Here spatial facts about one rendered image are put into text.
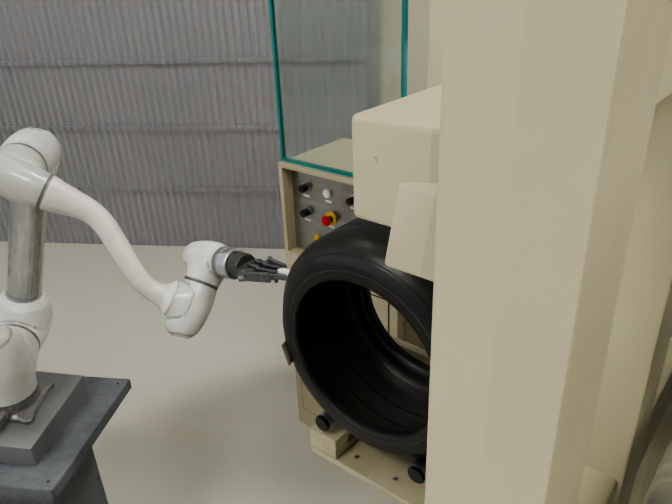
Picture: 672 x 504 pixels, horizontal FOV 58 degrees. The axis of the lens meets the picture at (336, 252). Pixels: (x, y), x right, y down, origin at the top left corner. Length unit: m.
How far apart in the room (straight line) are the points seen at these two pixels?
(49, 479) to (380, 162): 1.50
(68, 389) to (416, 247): 1.68
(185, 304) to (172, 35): 2.80
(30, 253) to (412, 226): 1.53
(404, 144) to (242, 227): 3.81
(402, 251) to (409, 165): 0.14
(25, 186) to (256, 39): 2.62
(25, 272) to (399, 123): 1.52
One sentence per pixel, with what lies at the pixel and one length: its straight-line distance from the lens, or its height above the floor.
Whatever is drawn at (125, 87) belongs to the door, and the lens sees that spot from 4.50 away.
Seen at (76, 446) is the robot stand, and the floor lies 0.65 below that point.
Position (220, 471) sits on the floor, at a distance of 2.80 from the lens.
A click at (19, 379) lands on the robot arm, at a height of 0.87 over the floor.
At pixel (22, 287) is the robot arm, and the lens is 2.11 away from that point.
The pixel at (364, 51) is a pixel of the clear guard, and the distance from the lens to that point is 1.99.
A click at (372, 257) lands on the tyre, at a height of 1.42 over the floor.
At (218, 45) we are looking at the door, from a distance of 4.20.
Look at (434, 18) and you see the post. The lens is 1.44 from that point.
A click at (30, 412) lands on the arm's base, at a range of 2.13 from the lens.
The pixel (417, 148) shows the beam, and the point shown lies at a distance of 0.76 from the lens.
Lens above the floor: 1.97
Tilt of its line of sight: 26 degrees down
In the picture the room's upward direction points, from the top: 2 degrees counter-clockwise
